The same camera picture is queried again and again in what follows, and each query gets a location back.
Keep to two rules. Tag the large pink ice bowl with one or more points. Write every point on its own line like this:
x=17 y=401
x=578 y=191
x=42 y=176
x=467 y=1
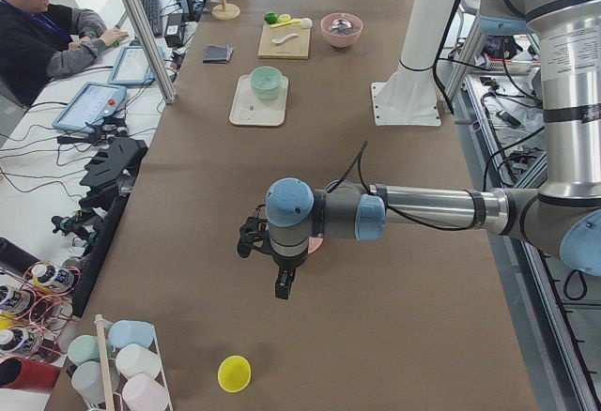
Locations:
x=338 y=41

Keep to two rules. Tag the yellow plastic knife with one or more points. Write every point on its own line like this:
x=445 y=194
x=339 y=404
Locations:
x=282 y=24

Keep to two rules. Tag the mint green cup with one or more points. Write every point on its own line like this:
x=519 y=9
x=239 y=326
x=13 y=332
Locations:
x=84 y=348

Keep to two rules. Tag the blue teach pendant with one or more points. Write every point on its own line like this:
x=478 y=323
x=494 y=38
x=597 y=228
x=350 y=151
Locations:
x=131 y=68
x=90 y=107

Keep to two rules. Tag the grey folded cloth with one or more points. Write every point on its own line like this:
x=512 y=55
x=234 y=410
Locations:
x=216 y=54

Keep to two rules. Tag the white steamed bun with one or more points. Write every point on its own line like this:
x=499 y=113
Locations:
x=306 y=23

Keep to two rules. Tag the white cup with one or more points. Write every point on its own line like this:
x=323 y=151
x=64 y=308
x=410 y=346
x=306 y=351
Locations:
x=134 y=358

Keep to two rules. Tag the green lime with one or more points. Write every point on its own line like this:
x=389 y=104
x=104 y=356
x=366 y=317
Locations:
x=271 y=18

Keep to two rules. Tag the white ceramic spoon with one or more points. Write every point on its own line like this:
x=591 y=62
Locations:
x=284 y=39

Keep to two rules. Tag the yellow plastic cup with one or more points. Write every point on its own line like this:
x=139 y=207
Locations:
x=234 y=374

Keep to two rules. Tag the cream serving tray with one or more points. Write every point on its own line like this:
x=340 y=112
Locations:
x=248 y=110

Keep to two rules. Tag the black keyboard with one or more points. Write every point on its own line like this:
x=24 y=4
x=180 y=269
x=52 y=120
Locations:
x=152 y=9

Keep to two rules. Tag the aluminium frame post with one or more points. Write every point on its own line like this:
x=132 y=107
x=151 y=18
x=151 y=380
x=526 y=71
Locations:
x=143 y=31

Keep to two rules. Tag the light blue cup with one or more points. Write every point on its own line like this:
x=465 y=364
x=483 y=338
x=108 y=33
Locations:
x=125 y=332

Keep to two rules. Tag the grey cup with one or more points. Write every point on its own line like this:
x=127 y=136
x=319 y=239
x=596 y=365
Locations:
x=87 y=381

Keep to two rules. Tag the pale pink cup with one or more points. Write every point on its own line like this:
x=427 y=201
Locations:
x=142 y=393

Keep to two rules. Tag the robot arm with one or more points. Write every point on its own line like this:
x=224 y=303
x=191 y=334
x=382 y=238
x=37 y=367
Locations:
x=561 y=218

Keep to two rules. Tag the wooden cutting board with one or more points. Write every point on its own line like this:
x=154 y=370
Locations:
x=291 y=42

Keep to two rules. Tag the seated person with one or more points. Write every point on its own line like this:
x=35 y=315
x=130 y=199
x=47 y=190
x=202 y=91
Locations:
x=41 y=41

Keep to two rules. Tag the white cup rack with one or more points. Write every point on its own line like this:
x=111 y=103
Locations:
x=113 y=380

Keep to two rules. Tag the metal ice scoop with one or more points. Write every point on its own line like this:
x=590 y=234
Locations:
x=343 y=27

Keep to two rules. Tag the white camera pillar mount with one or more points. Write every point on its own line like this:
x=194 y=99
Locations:
x=409 y=97

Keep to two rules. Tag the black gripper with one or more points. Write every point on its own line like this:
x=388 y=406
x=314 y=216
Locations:
x=285 y=264

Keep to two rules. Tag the green bowl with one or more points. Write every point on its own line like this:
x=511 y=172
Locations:
x=266 y=82

